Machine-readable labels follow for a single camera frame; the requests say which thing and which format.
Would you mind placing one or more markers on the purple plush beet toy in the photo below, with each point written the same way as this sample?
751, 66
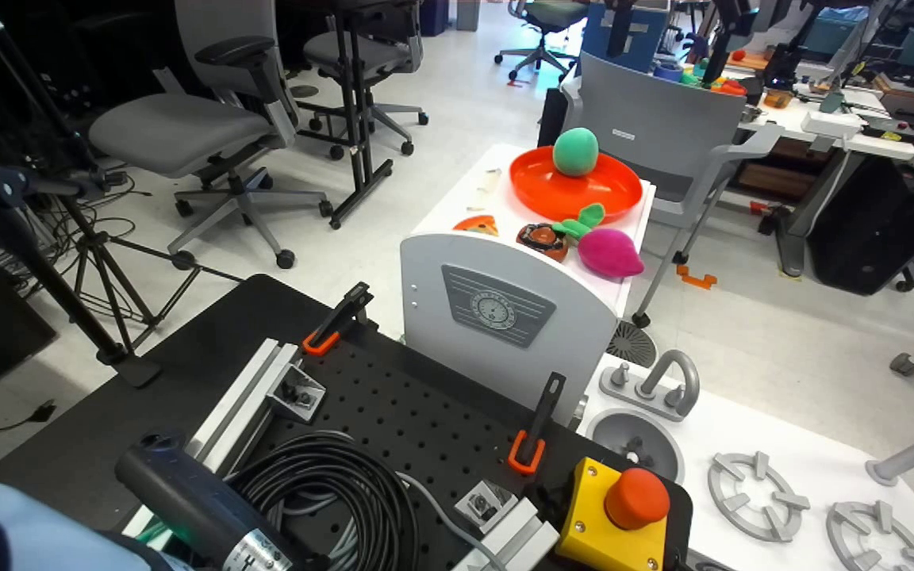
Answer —
604, 253

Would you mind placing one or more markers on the white toy kitchen counter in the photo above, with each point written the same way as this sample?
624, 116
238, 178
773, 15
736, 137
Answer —
498, 313

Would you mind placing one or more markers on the toy pizza slice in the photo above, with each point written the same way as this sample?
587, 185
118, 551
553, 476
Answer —
476, 223

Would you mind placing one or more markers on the chocolate toy donut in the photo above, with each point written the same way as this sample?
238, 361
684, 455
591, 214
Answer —
545, 239

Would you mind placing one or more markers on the orange plastic plate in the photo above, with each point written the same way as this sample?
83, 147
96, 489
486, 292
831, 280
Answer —
553, 194

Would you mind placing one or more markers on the white toy kitchen stove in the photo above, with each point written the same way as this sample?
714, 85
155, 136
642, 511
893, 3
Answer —
765, 496

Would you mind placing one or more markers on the left orange black clamp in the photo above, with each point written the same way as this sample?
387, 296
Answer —
349, 309

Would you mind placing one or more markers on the orange black clamp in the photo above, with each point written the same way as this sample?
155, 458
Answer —
349, 309
528, 446

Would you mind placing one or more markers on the right orange black clamp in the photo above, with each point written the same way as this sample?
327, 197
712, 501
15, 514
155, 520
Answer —
528, 446

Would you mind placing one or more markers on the green plush ball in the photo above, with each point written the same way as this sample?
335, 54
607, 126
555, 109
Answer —
575, 152

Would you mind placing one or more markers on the black perforated breadboard table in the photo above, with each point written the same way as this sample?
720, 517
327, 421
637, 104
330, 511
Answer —
393, 402

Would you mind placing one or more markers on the yellow emergency stop button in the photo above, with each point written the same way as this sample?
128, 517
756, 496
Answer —
618, 517

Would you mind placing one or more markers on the grey office chair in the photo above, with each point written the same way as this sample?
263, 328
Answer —
234, 50

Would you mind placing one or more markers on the left aluminium rail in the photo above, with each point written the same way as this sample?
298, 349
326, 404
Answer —
271, 381

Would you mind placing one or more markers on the aluminium rail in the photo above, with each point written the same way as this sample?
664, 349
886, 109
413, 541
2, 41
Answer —
509, 531
271, 381

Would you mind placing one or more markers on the right aluminium rail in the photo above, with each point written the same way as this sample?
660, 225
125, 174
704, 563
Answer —
509, 531

